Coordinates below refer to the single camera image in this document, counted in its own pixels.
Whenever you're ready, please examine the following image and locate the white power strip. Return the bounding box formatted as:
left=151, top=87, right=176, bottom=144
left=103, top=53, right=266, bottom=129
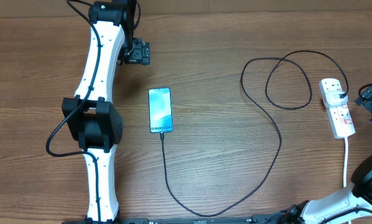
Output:
left=319, top=78, right=355, bottom=139

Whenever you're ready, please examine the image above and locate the white charger plug adapter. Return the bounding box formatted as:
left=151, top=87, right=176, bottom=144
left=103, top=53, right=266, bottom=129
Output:
left=323, top=90, right=348, bottom=108

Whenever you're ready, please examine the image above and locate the black charger cable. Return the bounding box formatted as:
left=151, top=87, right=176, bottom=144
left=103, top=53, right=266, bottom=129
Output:
left=159, top=50, right=350, bottom=218

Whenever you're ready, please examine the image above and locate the blue Galaxy smartphone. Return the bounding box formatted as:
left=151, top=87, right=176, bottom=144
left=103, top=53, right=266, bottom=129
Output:
left=148, top=88, right=173, bottom=133

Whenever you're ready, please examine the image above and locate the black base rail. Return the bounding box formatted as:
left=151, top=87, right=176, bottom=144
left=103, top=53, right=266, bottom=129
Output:
left=61, top=213, right=288, bottom=224

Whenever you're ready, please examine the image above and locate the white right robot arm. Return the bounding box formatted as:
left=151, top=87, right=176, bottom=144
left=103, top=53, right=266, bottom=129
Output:
left=278, top=83, right=372, bottom=223

